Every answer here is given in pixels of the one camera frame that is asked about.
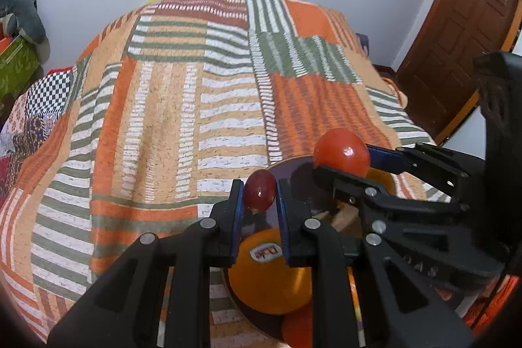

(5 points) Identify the small tangerine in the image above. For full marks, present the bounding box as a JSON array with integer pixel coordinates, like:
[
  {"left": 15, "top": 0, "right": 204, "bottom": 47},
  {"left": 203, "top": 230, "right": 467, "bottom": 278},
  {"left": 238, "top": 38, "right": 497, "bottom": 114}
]
[{"left": 281, "top": 307, "right": 315, "bottom": 348}]

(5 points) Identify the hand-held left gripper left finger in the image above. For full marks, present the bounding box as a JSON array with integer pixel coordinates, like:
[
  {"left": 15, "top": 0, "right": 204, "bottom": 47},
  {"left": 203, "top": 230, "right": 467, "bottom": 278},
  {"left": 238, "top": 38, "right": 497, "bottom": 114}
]
[{"left": 47, "top": 179, "right": 245, "bottom": 348}]

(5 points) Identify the red tomato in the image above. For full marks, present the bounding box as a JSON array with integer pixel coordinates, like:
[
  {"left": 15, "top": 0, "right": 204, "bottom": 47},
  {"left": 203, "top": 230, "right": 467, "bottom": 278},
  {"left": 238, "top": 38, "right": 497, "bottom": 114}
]
[{"left": 313, "top": 129, "right": 371, "bottom": 176}]

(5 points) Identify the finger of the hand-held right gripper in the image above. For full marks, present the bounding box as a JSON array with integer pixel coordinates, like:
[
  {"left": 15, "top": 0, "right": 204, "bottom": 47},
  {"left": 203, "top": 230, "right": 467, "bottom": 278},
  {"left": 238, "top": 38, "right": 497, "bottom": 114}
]
[
  {"left": 365, "top": 142, "right": 488, "bottom": 204},
  {"left": 314, "top": 164, "right": 466, "bottom": 236}
]

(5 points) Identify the checkered patchwork quilt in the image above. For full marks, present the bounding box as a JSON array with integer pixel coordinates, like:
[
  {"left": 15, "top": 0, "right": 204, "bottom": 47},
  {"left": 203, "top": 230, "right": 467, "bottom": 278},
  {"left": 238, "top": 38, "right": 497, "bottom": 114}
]
[{"left": 0, "top": 67, "right": 78, "bottom": 202}]

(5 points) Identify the green patterned storage box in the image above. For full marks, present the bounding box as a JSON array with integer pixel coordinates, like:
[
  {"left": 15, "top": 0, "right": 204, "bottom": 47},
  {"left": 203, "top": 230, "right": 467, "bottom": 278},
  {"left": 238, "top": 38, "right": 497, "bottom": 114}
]
[{"left": 0, "top": 36, "right": 41, "bottom": 108}]

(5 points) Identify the striped patchwork blanket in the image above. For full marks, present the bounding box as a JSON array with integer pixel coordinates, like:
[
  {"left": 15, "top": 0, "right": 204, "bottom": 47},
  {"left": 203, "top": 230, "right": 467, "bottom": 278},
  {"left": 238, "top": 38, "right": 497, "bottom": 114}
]
[{"left": 0, "top": 0, "right": 522, "bottom": 348}]

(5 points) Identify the dark purple plate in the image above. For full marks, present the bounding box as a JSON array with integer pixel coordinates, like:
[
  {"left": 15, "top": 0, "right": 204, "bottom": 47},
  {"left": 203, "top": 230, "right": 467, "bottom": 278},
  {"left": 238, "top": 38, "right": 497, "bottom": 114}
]
[{"left": 220, "top": 156, "right": 402, "bottom": 348}]

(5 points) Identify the brown wooden door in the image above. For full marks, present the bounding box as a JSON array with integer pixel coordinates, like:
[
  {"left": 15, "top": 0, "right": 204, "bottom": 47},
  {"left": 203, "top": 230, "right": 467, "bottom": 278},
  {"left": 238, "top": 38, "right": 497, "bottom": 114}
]
[{"left": 393, "top": 0, "right": 522, "bottom": 132}]

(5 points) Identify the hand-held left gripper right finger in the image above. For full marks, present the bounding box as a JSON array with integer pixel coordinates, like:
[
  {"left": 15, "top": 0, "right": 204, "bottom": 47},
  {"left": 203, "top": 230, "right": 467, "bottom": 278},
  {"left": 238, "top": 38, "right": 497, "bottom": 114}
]
[{"left": 277, "top": 179, "right": 476, "bottom": 348}]

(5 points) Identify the dark blue bag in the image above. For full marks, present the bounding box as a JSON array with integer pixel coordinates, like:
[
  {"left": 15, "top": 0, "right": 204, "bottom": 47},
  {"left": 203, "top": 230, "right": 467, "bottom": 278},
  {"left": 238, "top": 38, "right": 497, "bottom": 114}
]
[{"left": 355, "top": 32, "right": 373, "bottom": 57}]

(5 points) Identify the small dark red fruit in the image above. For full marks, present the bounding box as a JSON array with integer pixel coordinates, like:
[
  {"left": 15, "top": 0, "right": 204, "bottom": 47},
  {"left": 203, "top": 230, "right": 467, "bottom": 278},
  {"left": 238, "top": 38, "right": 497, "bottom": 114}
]
[{"left": 244, "top": 170, "right": 277, "bottom": 210}]

